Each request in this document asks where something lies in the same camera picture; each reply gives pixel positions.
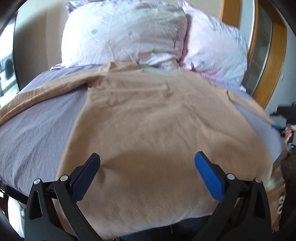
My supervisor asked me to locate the window on left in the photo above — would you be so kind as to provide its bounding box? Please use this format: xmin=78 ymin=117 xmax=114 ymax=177
xmin=0 ymin=13 xmax=20 ymax=108

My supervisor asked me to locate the right floral pink pillow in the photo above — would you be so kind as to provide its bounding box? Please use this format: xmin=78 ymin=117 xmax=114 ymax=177
xmin=178 ymin=1 xmax=248 ymax=88

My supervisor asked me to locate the tan orange shirt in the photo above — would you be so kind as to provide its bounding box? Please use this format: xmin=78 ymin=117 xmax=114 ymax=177
xmin=1 ymin=63 xmax=273 ymax=238

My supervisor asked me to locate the left floral white pillow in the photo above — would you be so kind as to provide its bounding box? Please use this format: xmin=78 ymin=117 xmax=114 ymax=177
xmin=61 ymin=1 xmax=188 ymax=69

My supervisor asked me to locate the person's right hand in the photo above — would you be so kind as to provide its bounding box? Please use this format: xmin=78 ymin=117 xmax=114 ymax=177
xmin=285 ymin=125 xmax=296 ymax=144

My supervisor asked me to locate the person's dark-haired head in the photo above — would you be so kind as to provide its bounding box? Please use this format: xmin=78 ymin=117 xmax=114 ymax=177
xmin=267 ymin=151 xmax=295 ymax=232

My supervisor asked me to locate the lavender bed sheet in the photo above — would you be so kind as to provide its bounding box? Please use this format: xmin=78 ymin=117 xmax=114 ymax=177
xmin=1 ymin=65 xmax=285 ymax=196

